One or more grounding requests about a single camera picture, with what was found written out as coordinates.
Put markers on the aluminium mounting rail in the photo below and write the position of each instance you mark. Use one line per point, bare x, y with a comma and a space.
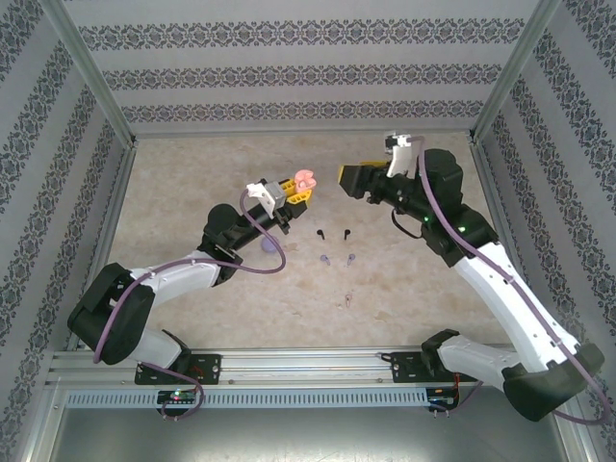
298, 366

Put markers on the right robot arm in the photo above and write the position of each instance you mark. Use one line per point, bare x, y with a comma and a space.
510, 298

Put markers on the aluminium table side rail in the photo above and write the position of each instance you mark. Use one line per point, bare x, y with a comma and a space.
482, 168
124, 166

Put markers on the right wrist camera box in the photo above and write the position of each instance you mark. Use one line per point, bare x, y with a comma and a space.
400, 156

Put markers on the pink earbud charging case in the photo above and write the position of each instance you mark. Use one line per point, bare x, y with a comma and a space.
306, 179

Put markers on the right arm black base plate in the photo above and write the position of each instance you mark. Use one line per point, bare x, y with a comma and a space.
406, 368

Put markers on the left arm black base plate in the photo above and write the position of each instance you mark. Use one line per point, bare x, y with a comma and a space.
209, 368

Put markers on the purple earbud charging case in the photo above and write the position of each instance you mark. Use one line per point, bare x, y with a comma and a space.
267, 248

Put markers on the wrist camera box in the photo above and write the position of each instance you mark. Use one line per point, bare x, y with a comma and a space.
264, 195
400, 156

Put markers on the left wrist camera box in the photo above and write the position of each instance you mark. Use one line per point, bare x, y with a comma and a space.
264, 195

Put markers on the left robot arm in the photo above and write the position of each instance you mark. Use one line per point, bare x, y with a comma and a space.
178, 274

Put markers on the grey metal sheet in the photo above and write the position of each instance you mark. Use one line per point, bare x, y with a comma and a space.
308, 438

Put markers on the aluminium frame post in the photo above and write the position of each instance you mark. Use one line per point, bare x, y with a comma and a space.
86, 72
517, 72

